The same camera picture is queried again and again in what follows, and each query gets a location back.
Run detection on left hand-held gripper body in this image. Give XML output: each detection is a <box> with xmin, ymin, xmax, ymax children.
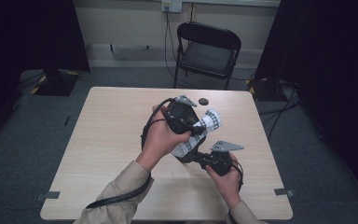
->
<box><xmin>162</xmin><ymin>94</ymin><xmax>201</xmax><ymax>135</ymax></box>

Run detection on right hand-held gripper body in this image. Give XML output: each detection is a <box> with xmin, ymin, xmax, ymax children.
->
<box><xmin>204</xmin><ymin>140</ymin><xmax>244</xmax><ymax>177</ymax></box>

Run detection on white checked cloth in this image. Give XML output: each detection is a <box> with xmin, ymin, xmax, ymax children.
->
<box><xmin>170</xmin><ymin>107</ymin><xmax>223</xmax><ymax>159</ymax></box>

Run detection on person's right hand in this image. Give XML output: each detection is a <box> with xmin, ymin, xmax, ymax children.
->
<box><xmin>205</xmin><ymin>153</ymin><xmax>243</xmax><ymax>210</ymax></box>

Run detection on person's left hand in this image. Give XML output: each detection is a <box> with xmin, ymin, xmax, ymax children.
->
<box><xmin>135</xmin><ymin>105</ymin><xmax>192</xmax><ymax>173</ymax></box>

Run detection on black folding chair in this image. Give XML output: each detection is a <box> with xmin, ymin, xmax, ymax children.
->
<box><xmin>172</xmin><ymin>21</ymin><xmax>242</xmax><ymax>91</ymax></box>

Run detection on grey tape strip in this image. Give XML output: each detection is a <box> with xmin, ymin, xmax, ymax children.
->
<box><xmin>273</xmin><ymin>188</ymin><xmax>296</xmax><ymax>198</ymax></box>
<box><xmin>34</xmin><ymin>190</ymin><xmax>62</xmax><ymax>202</ymax></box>

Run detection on black stand base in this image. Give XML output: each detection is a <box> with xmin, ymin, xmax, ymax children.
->
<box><xmin>30</xmin><ymin>68</ymin><xmax>81</xmax><ymax>97</ymax></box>
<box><xmin>247</xmin><ymin>77</ymin><xmax>294</xmax><ymax>103</ymax></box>

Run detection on dark curtain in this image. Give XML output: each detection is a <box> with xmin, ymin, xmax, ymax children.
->
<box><xmin>254</xmin><ymin>0</ymin><xmax>358</xmax><ymax>204</ymax></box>
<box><xmin>0</xmin><ymin>0</ymin><xmax>90</xmax><ymax>147</ymax></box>

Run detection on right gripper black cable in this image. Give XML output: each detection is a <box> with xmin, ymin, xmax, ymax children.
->
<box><xmin>227</xmin><ymin>159</ymin><xmax>245</xmax><ymax>224</ymax></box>

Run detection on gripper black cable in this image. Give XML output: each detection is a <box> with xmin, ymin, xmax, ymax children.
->
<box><xmin>85</xmin><ymin>97</ymin><xmax>175</xmax><ymax>210</ymax></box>
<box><xmin>227</xmin><ymin>159</ymin><xmax>245</xmax><ymax>224</ymax></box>

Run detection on black floor cables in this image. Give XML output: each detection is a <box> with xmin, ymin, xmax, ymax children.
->
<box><xmin>256</xmin><ymin>79</ymin><xmax>303</xmax><ymax>142</ymax></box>

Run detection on black wall socket cable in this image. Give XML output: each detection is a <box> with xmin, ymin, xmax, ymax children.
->
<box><xmin>163</xmin><ymin>10</ymin><xmax>200</xmax><ymax>90</ymax></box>

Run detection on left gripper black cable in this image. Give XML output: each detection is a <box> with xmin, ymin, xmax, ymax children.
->
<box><xmin>85</xmin><ymin>97</ymin><xmax>175</xmax><ymax>210</ymax></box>

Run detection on white wall socket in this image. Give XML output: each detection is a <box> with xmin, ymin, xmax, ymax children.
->
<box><xmin>160</xmin><ymin>0</ymin><xmax>184</xmax><ymax>14</ymax></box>

